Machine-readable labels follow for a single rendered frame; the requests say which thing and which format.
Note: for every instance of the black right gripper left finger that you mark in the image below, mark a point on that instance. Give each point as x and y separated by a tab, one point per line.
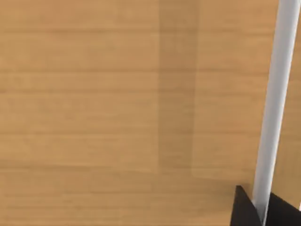
243	209

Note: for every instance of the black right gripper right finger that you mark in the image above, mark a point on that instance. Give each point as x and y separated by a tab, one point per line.
282	212

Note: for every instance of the wooden door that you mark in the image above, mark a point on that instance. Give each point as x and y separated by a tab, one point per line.
94	106

